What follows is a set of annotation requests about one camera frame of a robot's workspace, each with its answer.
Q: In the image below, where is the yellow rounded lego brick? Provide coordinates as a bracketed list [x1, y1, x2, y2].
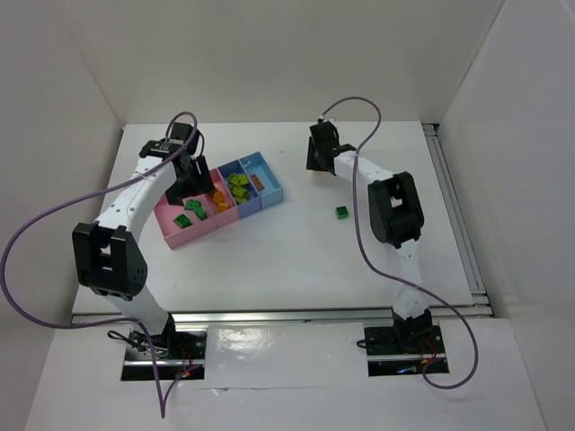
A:
[210, 188, 225, 204]

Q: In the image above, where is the long lime lego brick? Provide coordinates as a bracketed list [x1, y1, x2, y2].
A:
[230, 184, 250, 197]

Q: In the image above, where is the small green lego brick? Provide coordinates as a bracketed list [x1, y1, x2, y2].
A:
[335, 206, 349, 220]

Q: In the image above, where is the brown lego brick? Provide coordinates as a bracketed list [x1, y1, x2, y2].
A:
[250, 174, 265, 191]

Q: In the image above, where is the dark green lego plate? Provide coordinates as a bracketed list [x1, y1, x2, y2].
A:
[184, 199, 203, 212]

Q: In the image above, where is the lime lego brick curved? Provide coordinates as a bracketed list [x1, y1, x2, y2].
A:
[234, 195, 249, 204]

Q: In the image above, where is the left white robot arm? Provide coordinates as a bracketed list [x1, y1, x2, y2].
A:
[72, 121, 214, 349]

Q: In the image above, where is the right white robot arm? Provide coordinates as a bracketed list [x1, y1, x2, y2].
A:
[306, 119, 432, 347]

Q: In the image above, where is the lime lego brick upper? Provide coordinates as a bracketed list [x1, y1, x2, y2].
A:
[226, 173, 238, 184]

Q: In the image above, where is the small pink bin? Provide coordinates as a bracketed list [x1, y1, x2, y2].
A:
[206, 169, 239, 228]

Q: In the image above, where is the large pink bin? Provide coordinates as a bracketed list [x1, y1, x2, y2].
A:
[154, 195, 217, 250]

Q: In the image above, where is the purple-blue bin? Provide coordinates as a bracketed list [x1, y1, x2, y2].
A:
[217, 160, 262, 218]

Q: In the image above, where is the light blue bin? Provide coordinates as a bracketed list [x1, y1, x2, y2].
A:
[239, 152, 283, 209]

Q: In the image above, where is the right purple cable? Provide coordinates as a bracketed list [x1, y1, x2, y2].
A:
[317, 96, 480, 390]

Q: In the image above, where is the purple cable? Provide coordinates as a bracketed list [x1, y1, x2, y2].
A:
[0, 111, 201, 418]
[317, 96, 480, 390]

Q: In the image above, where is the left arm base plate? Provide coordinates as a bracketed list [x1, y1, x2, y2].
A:
[120, 330, 208, 382]

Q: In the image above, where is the aluminium rail right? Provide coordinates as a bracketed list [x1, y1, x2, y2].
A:
[421, 123, 491, 308]

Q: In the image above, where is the aluminium rail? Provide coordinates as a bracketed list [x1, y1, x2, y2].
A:
[421, 123, 491, 308]
[72, 303, 494, 325]

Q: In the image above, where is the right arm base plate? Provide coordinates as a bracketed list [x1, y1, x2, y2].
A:
[356, 325, 449, 377]

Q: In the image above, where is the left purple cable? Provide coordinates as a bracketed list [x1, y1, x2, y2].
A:
[0, 111, 201, 418]

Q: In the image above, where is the aluminium rail front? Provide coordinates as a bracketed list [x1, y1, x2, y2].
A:
[72, 303, 494, 325]

